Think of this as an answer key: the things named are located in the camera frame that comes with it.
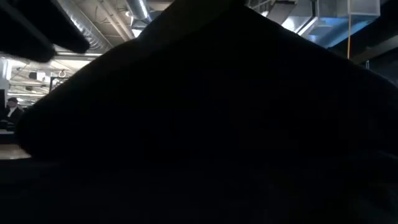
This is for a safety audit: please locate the black T-shirt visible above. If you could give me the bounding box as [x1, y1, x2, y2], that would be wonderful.
[0, 0, 398, 224]

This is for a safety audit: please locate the person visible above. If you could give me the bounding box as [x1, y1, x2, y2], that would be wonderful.
[1, 96, 24, 125]

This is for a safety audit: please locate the silver spiral air duct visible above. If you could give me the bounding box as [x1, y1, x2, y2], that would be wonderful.
[55, 0, 109, 54]

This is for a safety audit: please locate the short round air duct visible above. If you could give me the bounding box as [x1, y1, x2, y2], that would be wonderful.
[126, 0, 153, 24]

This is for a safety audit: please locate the black aluminium table frame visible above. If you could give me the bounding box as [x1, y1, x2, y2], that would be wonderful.
[0, 132, 16, 144]

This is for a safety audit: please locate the rectangular metal air duct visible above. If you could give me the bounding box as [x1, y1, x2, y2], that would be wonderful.
[279, 0, 381, 47]

